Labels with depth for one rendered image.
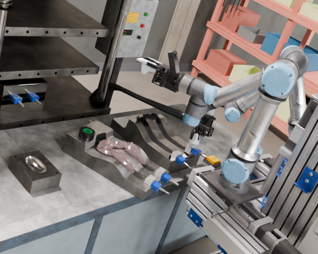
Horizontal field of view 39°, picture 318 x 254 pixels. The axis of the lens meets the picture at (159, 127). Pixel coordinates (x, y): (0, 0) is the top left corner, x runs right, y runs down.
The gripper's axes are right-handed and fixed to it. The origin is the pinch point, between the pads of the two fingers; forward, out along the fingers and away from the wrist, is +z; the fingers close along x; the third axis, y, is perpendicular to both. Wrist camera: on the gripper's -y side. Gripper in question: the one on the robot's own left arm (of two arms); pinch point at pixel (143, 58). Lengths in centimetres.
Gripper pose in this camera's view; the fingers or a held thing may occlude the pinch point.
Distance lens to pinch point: 197.2
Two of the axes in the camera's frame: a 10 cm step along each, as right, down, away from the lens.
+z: -8.6, -4.4, 2.6
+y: -3.5, 8.8, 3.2
